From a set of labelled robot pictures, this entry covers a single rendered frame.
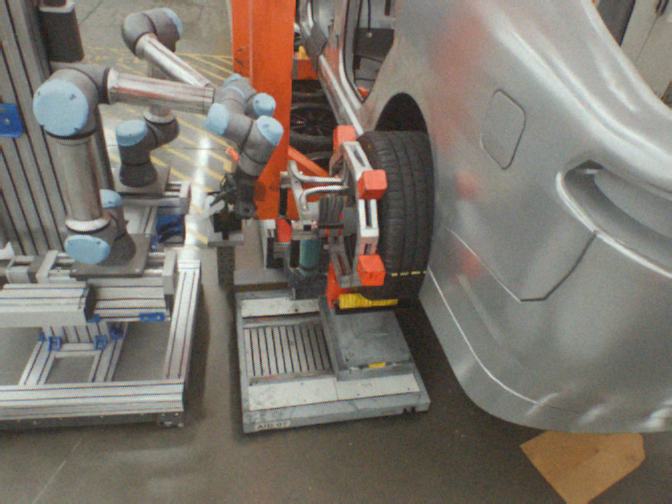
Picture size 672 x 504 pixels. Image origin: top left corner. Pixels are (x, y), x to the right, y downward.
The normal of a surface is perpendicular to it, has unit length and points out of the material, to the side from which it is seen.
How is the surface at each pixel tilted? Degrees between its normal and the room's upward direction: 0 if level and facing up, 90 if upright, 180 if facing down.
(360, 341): 0
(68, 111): 82
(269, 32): 90
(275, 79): 90
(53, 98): 83
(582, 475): 2
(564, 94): 65
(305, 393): 0
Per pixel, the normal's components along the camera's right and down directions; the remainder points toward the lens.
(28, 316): 0.12, 0.63
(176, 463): 0.10, -0.77
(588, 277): -0.65, 0.41
